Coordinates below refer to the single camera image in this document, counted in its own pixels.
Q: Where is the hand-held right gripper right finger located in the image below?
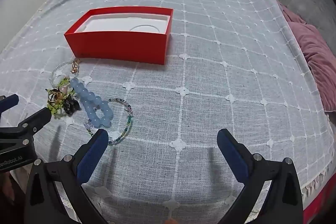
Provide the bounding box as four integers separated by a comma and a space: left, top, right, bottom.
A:
217, 128, 304, 224

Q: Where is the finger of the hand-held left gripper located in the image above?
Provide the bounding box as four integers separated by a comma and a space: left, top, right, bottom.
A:
0, 94, 19, 115
0, 108, 52, 147

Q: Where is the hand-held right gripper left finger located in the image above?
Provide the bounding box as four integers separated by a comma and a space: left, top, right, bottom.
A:
24, 129, 109, 224

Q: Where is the green bead bracelet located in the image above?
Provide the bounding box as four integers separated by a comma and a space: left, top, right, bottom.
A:
47, 77, 76, 115

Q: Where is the gold bangle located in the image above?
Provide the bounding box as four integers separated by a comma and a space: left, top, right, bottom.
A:
47, 90, 66, 104

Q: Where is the black hair clip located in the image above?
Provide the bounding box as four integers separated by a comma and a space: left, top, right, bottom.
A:
64, 95, 80, 115

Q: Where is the thin multicolour bead bracelet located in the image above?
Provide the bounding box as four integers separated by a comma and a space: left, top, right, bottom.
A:
87, 98, 133, 146

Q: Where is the red cardboard box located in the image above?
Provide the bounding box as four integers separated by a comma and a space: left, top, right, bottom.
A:
64, 7, 174, 65

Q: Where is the gold charm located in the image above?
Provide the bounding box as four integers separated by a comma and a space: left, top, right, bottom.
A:
70, 59, 80, 75

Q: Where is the grey checked blanket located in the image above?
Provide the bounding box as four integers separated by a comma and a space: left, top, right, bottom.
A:
0, 0, 335, 224

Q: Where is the red bed side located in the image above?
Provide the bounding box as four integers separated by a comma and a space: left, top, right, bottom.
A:
297, 174, 336, 224

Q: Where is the pink pillow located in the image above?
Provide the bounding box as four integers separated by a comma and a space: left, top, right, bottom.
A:
278, 1, 336, 113

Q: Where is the clear bead bracelet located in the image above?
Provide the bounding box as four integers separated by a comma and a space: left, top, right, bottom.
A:
48, 60, 80, 84

